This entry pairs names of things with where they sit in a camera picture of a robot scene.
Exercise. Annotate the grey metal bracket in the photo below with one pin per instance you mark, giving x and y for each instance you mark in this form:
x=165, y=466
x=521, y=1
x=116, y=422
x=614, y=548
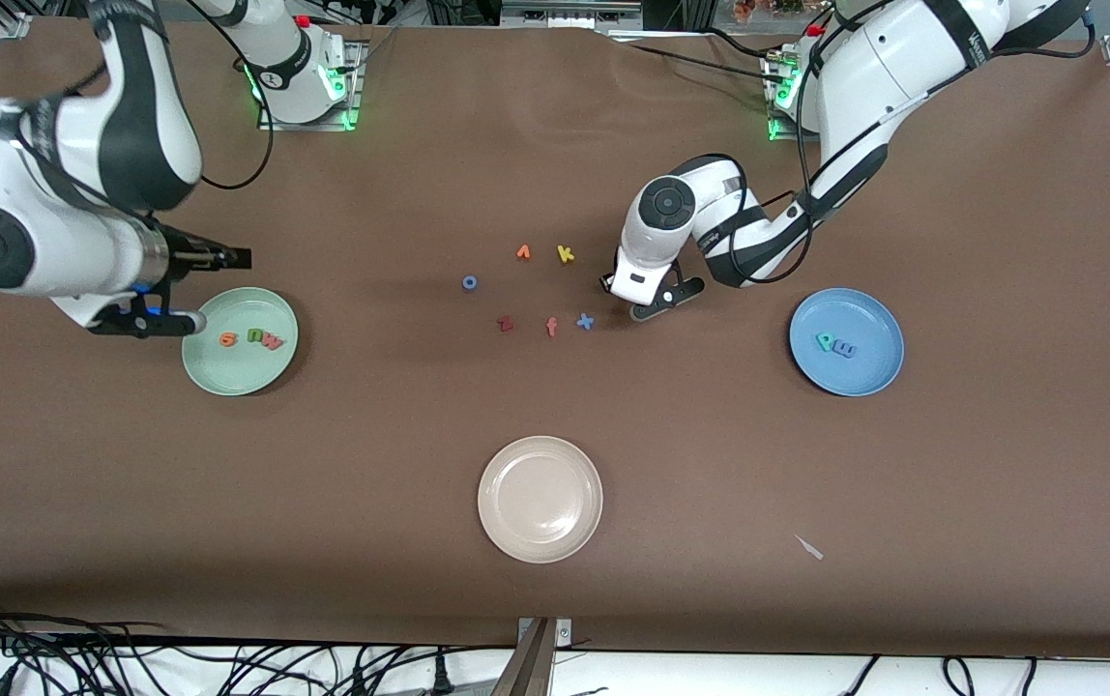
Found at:
x=531, y=667

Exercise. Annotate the blue foam letter m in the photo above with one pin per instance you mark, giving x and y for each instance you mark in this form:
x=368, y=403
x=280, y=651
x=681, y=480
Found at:
x=845, y=349

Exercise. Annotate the green plate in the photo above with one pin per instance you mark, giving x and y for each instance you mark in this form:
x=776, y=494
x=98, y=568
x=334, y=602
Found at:
x=246, y=372

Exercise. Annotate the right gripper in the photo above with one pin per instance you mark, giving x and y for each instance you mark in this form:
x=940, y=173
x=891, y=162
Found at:
x=189, y=259

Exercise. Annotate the pink foam letter w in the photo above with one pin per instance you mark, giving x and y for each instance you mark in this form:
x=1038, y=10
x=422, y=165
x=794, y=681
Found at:
x=272, y=341

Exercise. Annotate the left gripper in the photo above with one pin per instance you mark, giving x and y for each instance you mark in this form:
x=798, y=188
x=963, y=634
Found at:
x=604, y=281

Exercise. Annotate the black power plug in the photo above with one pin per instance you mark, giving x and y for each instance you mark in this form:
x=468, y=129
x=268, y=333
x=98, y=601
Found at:
x=440, y=672

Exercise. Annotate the grey metal box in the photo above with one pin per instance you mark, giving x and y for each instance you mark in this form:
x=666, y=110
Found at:
x=569, y=12

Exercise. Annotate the brown table cover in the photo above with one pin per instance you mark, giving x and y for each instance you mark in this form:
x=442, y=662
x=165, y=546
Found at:
x=226, y=503

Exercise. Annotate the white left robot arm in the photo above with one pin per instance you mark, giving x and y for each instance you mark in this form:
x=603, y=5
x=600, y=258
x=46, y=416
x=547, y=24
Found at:
x=903, y=58

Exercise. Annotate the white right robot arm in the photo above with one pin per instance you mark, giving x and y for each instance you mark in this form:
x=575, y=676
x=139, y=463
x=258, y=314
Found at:
x=62, y=242

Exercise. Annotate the orange flower decoration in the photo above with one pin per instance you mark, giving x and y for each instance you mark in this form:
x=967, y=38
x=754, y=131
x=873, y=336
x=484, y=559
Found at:
x=753, y=10

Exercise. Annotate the blue plate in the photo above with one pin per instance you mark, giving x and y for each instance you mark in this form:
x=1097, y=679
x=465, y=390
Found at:
x=850, y=372

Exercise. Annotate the white tape scrap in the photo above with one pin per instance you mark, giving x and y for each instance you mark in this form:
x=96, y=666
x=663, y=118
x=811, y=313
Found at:
x=811, y=549

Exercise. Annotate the blue foam letter x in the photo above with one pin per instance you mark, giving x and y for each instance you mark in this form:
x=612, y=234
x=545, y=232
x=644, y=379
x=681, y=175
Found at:
x=585, y=321

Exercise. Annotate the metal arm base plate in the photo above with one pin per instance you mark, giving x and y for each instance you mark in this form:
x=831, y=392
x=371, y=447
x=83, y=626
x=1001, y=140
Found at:
x=308, y=127
x=787, y=137

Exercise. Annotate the beige plate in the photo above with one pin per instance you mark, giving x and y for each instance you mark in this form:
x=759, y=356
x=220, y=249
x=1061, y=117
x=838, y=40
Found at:
x=540, y=500

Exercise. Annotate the teal foam letter p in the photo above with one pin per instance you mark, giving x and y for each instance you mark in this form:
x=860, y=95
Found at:
x=822, y=340

